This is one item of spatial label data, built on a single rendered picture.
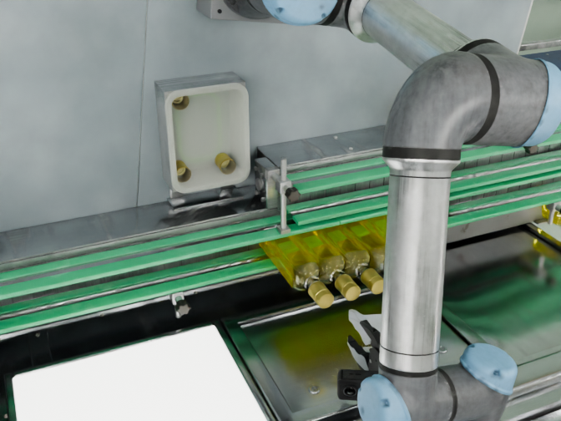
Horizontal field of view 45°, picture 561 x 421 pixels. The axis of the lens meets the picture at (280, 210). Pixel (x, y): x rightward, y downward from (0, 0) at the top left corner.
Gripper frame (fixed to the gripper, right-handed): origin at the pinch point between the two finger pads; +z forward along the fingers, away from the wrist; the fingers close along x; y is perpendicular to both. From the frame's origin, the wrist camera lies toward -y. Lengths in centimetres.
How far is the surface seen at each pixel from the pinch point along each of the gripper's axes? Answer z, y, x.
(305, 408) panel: -3.0, -9.9, -12.5
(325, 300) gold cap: 9.0, -0.1, 0.2
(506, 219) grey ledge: 37, 68, -12
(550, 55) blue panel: 88, 124, 13
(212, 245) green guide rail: 30.3, -15.4, 4.3
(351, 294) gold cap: 9.0, 5.5, 0.0
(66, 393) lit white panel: 17, -49, -12
